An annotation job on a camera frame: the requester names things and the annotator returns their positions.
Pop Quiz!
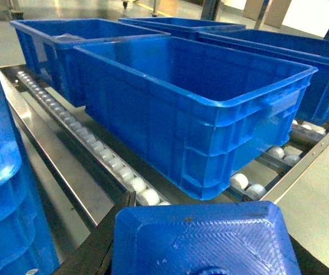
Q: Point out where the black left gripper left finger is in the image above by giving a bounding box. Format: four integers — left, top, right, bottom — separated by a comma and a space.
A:
54, 191, 136, 274

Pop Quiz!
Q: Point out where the blue rectangular plastic part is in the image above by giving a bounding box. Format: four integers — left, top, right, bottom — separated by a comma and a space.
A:
112, 201, 301, 274

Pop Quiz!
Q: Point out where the far right blue bin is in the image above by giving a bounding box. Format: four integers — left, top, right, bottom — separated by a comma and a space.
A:
197, 28, 329, 126

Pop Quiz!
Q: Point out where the front middle blue bin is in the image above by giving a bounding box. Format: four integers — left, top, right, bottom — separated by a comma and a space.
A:
0, 81, 59, 274

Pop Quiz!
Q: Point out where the back right blue bin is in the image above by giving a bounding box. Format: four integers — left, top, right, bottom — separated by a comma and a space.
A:
10, 18, 169, 107

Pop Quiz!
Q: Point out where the blue bin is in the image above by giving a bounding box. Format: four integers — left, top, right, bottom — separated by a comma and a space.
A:
197, 28, 329, 126
74, 37, 317, 201
10, 18, 169, 107
0, 81, 59, 274

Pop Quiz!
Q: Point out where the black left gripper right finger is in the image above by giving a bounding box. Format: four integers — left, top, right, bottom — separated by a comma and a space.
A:
290, 236, 329, 275

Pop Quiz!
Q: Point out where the front right blue bin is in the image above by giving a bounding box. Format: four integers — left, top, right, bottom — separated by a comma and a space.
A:
74, 37, 317, 201

